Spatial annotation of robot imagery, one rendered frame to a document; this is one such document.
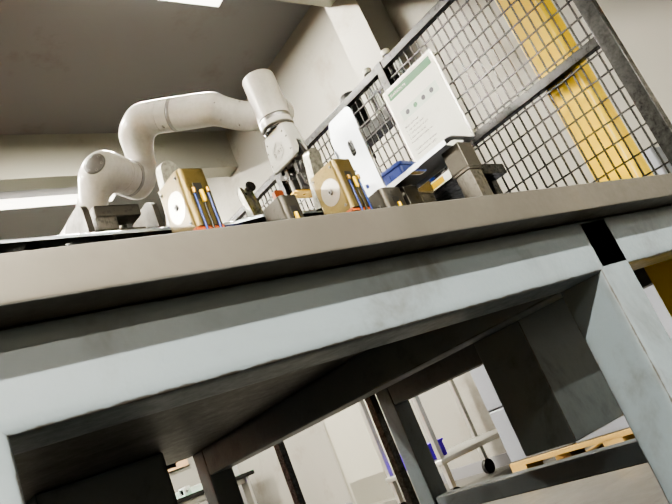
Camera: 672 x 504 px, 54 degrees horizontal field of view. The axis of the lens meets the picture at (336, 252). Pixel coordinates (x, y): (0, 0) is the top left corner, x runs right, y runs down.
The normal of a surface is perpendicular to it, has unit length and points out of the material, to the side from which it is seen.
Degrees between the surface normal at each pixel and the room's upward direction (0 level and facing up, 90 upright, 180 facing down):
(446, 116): 90
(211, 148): 90
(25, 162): 90
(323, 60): 90
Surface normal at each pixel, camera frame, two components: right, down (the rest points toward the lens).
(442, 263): 0.52, -0.44
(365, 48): -0.77, 0.13
